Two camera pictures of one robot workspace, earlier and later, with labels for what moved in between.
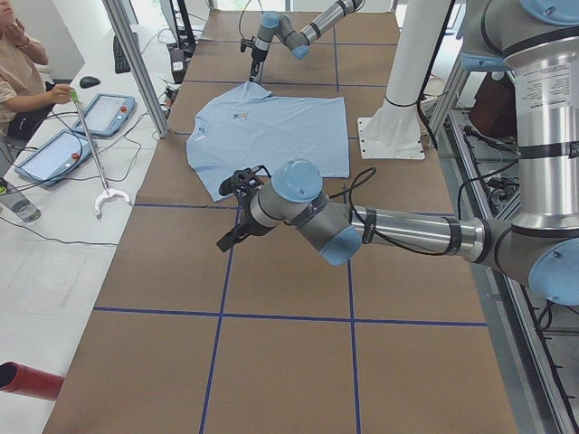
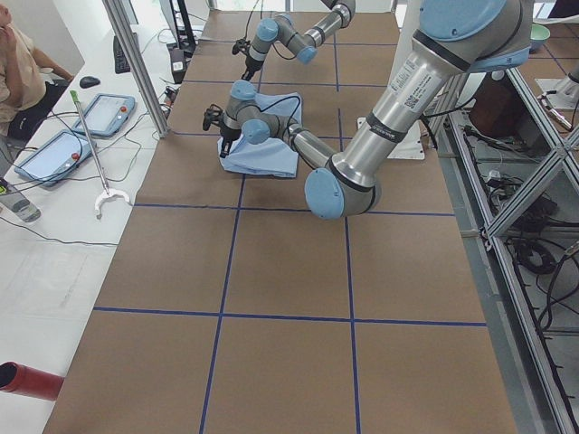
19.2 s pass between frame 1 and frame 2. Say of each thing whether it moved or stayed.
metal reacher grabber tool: stayed
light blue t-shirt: moved
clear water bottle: stayed
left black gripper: moved
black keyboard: stayed
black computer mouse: stayed
